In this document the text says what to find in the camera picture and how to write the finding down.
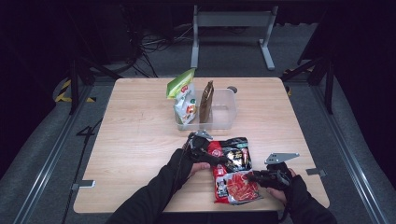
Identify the person's left hand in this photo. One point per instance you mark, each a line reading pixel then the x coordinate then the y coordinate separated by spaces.
pixel 199 168

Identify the black tripod stand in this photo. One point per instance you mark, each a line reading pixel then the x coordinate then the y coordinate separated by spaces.
pixel 328 84
pixel 74 84

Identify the metal table bracket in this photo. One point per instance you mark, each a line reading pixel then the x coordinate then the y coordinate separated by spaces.
pixel 83 184
pixel 315 171

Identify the aluminium floor rail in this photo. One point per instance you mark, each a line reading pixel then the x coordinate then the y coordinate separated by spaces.
pixel 345 146
pixel 53 149

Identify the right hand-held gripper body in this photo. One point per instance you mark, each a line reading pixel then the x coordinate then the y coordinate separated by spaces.
pixel 278 175

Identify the gold brown packet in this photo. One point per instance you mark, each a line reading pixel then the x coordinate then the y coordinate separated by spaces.
pixel 206 105

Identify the person's right hand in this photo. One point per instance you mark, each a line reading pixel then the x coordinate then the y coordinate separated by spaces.
pixel 280 195

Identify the grey metal stand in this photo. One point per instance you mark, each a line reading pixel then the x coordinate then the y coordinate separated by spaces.
pixel 233 18

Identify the clear plastic container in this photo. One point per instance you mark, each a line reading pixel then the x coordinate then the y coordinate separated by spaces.
pixel 224 115

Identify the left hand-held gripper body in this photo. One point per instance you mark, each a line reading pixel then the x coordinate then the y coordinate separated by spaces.
pixel 199 147

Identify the red and black packet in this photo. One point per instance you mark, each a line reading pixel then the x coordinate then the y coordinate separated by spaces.
pixel 238 189

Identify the green stand-up pouch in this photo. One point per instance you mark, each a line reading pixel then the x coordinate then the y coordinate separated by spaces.
pixel 185 105

